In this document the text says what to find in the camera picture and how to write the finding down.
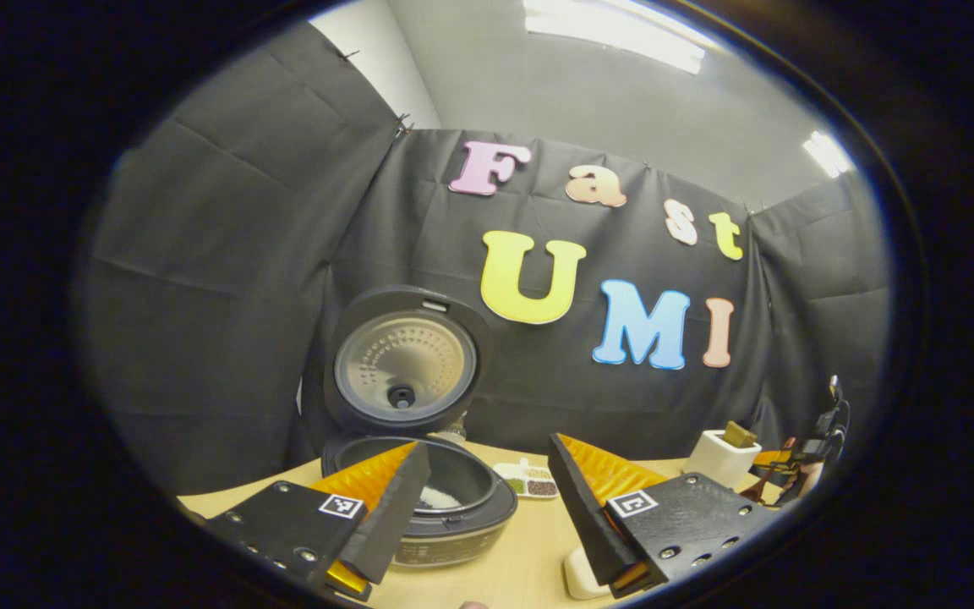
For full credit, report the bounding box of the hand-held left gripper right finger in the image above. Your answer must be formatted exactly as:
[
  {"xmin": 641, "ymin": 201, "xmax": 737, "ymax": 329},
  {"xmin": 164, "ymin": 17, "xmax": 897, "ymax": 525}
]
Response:
[{"xmin": 548, "ymin": 433, "xmax": 780, "ymax": 600}]

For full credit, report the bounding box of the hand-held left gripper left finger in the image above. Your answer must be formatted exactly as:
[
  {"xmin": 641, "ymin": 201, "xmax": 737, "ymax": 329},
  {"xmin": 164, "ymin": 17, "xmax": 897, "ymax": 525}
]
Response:
[{"xmin": 204, "ymin": 440, "xmax": 432, "ymax": 603}]

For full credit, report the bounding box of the dark grey rice cooker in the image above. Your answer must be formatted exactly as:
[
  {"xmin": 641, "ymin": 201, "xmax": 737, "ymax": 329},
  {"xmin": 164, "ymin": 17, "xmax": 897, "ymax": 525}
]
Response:
[{"xmin": 320, "ymin": 285, "xmax": 520, "ymax": 568}]

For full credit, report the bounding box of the clear glass rice tray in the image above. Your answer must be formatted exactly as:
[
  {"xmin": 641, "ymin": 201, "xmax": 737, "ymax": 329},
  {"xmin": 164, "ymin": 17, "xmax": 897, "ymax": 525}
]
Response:
[{"xmin": 562, "ymin": 546, "xmax": 615, "ymax": 601}]

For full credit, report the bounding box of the white ceramic holder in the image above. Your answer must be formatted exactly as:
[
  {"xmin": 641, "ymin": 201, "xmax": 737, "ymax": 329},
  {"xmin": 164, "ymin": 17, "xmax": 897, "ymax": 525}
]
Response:
[{"xmin": 684, "ymin": 429, "xmax": 763, "ymax": 492}]

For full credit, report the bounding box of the white divided dish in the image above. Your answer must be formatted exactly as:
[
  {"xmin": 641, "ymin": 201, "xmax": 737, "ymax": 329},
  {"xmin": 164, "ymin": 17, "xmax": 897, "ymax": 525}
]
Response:
[{"xmin": 493, "ymin": 458, "xmax": 561, "ymax": 500}]

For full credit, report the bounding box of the black backdrop cloth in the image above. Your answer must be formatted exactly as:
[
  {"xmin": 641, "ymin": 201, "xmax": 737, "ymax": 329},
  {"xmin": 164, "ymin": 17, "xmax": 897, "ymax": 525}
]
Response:
[{"xmin": 73, "ymin": 21, "xmax": 894, "ymax": 500}]

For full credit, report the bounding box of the small ceiling light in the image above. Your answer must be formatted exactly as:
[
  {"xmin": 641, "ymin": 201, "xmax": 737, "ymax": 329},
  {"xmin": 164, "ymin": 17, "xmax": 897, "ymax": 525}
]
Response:
[{"xmin": 802, "ymin": 131, "xmax": 856, "ymax": 178}]

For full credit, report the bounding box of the long ceiling light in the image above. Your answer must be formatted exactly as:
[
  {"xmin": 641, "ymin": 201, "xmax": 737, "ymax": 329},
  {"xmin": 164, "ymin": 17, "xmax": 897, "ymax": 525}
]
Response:
[{"xmin": 523, "ymin": 0, "xmax": 720, "ymax": 75}]

